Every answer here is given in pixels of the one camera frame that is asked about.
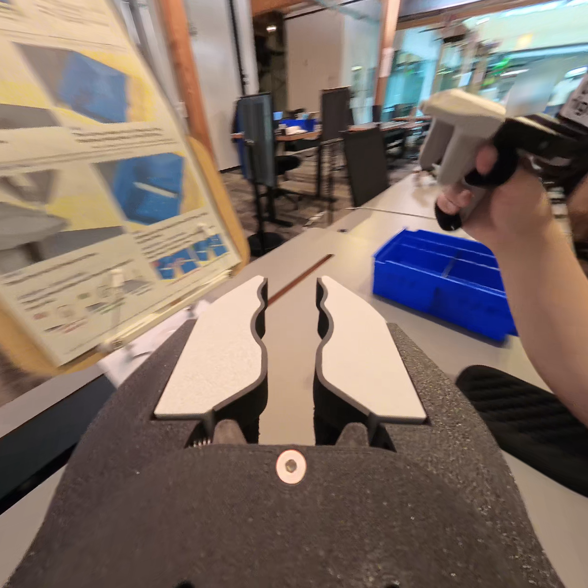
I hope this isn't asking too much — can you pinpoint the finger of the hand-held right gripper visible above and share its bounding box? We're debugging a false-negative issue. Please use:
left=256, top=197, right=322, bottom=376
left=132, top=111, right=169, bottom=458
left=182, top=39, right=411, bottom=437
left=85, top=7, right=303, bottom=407
left=427, top=89, right=506, bottom=118
left=419, top=102, right=504, bottom=139

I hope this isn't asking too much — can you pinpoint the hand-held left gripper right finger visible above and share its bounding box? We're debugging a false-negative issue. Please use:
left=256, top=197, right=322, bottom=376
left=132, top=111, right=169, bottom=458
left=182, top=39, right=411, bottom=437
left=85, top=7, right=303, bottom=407
left=314, top=275, right=429, bottom=424

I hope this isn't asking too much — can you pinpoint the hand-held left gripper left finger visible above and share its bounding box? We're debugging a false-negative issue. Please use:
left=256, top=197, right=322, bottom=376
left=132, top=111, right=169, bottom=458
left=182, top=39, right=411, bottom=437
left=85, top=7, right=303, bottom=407
left=153, top=275, right=269, bottom=421

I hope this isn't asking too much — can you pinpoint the blue plastic divided bin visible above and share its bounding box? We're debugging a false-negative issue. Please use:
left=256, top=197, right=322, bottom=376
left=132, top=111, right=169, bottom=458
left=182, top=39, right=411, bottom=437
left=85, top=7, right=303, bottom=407
left=372, top=228, right=519, bottom=341

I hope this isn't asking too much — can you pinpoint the person's right hand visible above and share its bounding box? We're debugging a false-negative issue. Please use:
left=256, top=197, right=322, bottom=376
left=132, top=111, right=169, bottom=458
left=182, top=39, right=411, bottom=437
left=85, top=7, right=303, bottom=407
left=435, top=145, right=573, bottom=263

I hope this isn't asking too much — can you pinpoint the wooden pillar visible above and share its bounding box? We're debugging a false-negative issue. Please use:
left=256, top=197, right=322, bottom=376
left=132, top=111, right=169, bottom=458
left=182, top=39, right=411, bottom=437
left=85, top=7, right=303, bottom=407
left=374, top=0, right=401, bottom=108
left=158, top=0, right=217, bottom=152

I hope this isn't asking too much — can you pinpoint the black panel on stand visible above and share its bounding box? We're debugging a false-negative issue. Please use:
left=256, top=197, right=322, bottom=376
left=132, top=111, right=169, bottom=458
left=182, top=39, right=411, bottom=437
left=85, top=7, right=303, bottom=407
left=319, top=86, right=354, bottom=203

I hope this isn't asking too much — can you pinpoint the wooden table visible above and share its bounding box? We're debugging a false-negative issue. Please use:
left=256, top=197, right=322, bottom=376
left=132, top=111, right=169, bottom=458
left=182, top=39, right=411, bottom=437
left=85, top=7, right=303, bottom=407
left=231, top=129, right=322, bottom=194

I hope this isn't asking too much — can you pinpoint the tan wooden board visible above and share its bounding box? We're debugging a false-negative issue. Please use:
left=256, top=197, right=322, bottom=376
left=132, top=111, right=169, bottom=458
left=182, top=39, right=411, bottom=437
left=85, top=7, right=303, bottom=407
left=0, top=138, right=251, bottom=377

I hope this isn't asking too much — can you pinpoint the black office chair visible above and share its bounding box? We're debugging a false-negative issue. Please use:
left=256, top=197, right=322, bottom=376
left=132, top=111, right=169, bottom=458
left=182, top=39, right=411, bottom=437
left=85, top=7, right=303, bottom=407
left=273, top=154, right=301, bottom=198

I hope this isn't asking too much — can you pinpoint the blue-grey panel on stand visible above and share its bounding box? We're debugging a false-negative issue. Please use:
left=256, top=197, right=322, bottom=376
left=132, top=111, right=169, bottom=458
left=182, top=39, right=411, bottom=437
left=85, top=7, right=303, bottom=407
left=235, top=92, right=295, bottom=255

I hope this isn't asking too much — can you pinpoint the instruction sheet in clear holder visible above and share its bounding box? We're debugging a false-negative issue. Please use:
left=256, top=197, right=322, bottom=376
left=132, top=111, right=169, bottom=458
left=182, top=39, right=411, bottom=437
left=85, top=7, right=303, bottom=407
left=0, top=0, right=244, bottom=368

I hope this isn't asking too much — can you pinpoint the white cable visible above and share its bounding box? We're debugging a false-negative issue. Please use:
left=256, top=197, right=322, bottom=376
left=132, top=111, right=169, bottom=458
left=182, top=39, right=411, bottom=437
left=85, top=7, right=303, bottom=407
left=349, top=207, right=437, bottom=217

